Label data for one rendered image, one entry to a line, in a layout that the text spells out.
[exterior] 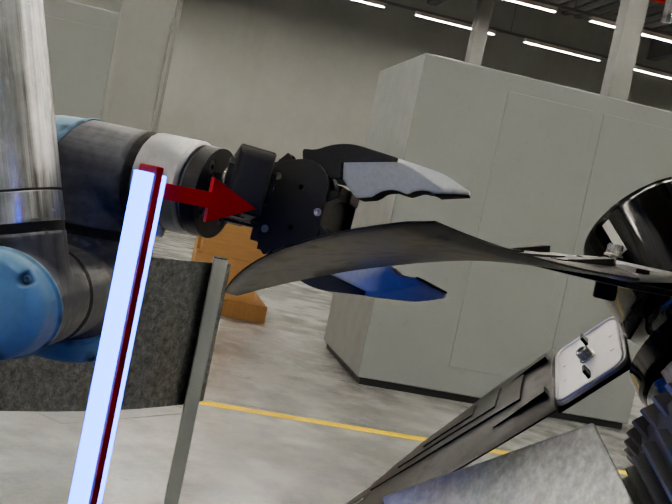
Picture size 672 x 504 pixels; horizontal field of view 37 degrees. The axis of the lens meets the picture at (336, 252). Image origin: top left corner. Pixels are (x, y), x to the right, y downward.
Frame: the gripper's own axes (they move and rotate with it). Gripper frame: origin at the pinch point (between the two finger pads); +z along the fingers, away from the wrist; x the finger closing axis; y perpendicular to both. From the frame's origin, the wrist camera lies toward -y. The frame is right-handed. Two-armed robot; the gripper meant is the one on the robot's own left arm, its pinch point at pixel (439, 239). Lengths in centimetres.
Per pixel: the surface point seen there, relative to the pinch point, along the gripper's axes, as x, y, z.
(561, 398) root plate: 9.0, 10.0, 9.6
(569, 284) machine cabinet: -43, 645, -65
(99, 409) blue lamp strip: 14.1, -23.4, -9.2
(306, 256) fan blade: 3.8, -13.8, -4.0
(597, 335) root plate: 3.6, 15.4, 10.7
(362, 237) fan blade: 2.3, -18.6, 0.6
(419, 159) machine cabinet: -98, 577, -171
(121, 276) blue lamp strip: 7.3, -23.7, -9.7
